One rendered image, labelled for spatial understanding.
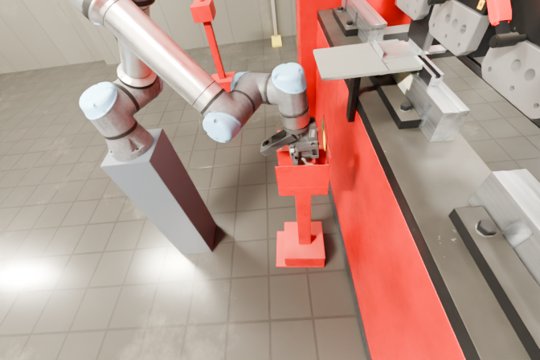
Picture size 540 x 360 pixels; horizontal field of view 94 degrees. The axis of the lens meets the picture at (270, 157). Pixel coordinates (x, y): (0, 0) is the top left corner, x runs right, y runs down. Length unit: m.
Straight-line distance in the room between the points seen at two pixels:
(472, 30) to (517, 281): 0.42
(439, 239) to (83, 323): 1.62
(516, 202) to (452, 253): 0.13
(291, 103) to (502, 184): 0.42
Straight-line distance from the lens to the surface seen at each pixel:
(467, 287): 0.58
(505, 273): 0.58
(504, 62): 0.56
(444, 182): 0.68
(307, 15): 1.65
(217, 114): 0.54
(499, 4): 0.53
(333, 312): 1.40
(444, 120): 0.73
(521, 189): 0.60
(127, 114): 0.96
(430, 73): 0.79
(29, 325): 1.97
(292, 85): 0.58
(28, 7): 4.61
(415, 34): 0.87
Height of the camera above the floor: 1.36
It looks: 46 degrees down
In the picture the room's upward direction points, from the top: 10 degrees counter-clockwise
